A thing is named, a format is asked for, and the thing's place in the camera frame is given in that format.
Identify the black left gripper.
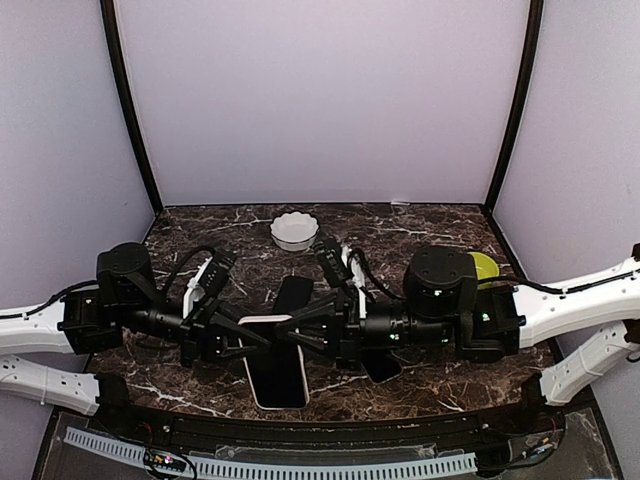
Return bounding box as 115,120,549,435
117,292,272,370

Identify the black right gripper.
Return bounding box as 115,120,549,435
275,284,454,371

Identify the black phone case with ring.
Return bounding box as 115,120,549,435
271,276,314,315

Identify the pink phone case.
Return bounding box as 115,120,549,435
237,313,310,411

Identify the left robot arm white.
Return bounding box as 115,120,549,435
1,242,271,436

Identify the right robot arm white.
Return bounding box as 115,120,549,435
275,243,639,434

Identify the white scalloped ceramic bowl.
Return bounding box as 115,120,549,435
270,211,319,252

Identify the green circuit board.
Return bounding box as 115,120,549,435
142,449,187,475

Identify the green bowl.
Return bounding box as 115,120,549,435
469,252,500,290

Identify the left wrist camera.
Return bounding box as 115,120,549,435
161,245,237,319

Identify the white slotted cable duct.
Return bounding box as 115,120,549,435
64,427,478,479

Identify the black front rail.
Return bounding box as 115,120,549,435
89,369,601,454

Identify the black frame post left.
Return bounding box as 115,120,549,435
99,0,164,216

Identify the black frame post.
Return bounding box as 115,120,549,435
99,0,164,216
483,0,544,216

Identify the black frame post right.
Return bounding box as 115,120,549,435
483,0,544,216

